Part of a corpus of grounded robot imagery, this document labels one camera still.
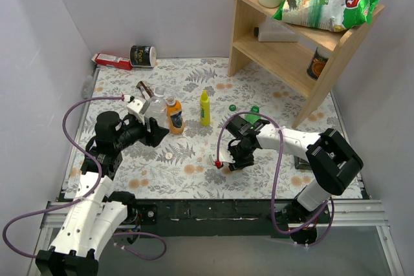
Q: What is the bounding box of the clear plastic bottle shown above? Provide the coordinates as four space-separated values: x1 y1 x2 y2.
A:
145 87 169 129

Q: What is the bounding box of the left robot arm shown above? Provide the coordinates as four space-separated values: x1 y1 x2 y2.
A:
35 111 169 275

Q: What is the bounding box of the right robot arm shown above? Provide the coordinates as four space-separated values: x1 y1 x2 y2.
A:
220 115 364 223

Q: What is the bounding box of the orange juice bottle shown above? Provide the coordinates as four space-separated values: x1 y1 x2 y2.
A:
166 96 184 134

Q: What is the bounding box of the green plastic bottle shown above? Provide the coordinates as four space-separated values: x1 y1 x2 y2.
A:
245 105 261 124

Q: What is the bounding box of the yellow squeeze bottle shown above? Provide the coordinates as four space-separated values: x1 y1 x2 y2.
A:
200 90 211 126

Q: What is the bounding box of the brown snack wrapper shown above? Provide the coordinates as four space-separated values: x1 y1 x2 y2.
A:
136 81 154 100

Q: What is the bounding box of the black green box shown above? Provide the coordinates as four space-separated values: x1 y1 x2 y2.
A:
294 156 312 170

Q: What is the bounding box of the red white box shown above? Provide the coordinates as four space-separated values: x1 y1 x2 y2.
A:
91 53 133 70

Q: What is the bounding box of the black cylindrical can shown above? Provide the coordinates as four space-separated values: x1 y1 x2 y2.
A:
129 45 157 68

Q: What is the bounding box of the dark tin can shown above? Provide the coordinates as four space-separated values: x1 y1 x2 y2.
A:
307 47 331 80

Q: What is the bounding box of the wooden shelf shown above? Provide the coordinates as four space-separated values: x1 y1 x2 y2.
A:
228 0 372 128

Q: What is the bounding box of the green chips bag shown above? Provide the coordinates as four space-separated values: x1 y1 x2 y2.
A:
273 0 380 32

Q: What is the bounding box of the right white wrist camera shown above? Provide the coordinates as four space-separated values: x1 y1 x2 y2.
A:
209 147 235 169

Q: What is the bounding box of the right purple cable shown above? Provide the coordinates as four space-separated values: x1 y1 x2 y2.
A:
215 112 334 248

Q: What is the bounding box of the purple cable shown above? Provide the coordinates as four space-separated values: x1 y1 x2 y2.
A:
2 94 168 261
215 112 334 248

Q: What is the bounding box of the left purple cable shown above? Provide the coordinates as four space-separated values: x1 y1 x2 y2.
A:
2 94 168 261

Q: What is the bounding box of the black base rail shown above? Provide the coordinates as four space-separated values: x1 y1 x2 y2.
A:
40 198 389 240

